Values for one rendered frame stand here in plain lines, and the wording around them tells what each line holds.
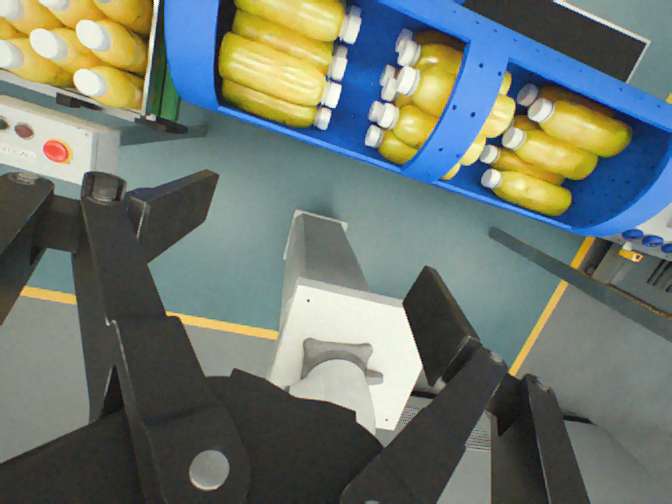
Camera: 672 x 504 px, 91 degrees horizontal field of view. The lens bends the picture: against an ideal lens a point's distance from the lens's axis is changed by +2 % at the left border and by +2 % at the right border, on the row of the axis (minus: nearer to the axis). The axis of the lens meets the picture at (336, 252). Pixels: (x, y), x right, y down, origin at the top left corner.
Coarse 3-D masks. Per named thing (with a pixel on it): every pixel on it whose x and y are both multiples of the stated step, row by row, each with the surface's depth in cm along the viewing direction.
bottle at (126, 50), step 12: (108, 24) 55; (108, 36) 54; (120, 36) 56; (132, 36) 59; (108, 48) 54; (120, 48) 56; (132, 48) 58; (144, 48) 63; (108, 60) 57; (120, 60) 58; (132, 60) 60; (144, 60) 63; (132, 72) 66; (144, 72) 67; (156, 72) 71
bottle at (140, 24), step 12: (96, 0) 52; (108, 0) 52; (120, 0) 53; (132, 0) 55; (144, 0) 59; (108, 12) 54; (120, 12) 55; (132, 12) 56; (144, 12) 59; (120, 24) 59; (132, 24) 59; (144, 24) 61; (144, 36) 66
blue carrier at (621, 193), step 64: (192, 0) 41; (384, 0) 45; (448, 0) 50; (192, 64) 46; (384, 64) 69; (512, 64) 65; (576, 64) 54; (448, 128) 51; (640, 128) 67; (576, 192) 77; (640, 192) 64
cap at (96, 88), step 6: (78, 72) 53; (84, 72) 53; (90, 72) 54; (78, 78) 54; (84, 78) 54; (90, 78) 54; (96, 78) 54; (78, 84) 54; (84, 84) 54; (90, 84) 54; (96, 84) 54; (102, 84) 55; (84, 90) 54; (90, 90) 54; (96, 90) 55; (102, 90) 56
